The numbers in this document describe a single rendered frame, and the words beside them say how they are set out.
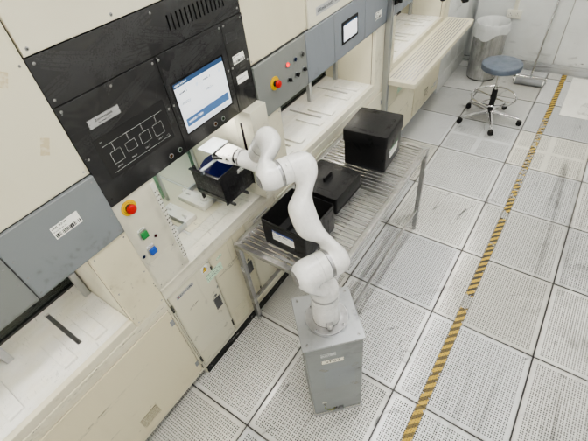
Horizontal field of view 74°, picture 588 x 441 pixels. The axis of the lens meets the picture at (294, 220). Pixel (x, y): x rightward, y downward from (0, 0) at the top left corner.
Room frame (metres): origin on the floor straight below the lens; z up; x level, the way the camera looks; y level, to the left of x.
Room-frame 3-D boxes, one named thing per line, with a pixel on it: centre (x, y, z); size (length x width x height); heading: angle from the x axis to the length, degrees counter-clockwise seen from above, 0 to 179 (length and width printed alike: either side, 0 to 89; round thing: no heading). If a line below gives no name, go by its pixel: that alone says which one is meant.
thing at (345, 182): (1.79, -0.23, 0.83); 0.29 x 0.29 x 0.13; 49
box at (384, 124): (2.08, -0.57, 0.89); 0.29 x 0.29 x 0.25; 54
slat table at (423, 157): (1.78, -0.30, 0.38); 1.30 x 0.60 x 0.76; 140
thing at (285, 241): (1.47, -0.02, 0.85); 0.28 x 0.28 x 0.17; 48
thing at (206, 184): (1.67, 0.33, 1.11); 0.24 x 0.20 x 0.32; 140
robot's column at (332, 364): (0.94, -0.08, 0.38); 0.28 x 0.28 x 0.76; 5
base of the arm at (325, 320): (0.94, -0.08, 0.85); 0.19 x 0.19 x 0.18
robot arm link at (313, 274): (0.93, -0.05, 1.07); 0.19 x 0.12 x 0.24; 112
